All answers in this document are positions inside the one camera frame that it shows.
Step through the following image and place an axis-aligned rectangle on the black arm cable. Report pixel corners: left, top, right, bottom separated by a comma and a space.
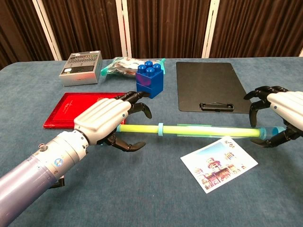
48, 177, 66, 190

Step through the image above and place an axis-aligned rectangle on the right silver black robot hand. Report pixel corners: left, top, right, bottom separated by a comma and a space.
243, 85, 303, 148

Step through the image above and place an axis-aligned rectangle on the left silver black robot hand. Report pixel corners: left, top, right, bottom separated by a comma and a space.
73, 90, 153, 152

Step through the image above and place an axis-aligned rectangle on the red certificate folder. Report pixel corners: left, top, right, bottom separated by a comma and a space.
43, 92, 130, 130

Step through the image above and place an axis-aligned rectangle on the illustrated postcard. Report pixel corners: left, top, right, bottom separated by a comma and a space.
180, 136, 258, 194

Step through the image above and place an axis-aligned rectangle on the brown pleated curtain panel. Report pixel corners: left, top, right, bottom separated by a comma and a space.
127, 0, 212, 59
0, 0, 55, 69
209, 0, 303, 59
41, 0, 124, 60

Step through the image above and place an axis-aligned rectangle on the silver calculator box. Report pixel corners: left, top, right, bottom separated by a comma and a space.
58, 50, 103, 87

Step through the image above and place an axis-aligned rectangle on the yellow and cyan water pump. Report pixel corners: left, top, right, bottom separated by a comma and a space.
117, 122, 286, 142

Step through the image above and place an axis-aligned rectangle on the blue building brick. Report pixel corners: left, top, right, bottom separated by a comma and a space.
135, 61, 164, 88
136, 80, 164, 99

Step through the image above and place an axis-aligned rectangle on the black clipboard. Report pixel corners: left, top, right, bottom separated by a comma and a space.
176, 61, 256, 114

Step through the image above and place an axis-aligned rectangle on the clear plastic bag with items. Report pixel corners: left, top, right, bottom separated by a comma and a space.
100, 56, 166, 78

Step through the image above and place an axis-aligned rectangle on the blue tablecloth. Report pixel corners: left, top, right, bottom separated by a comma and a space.
0, 56, 303, 227

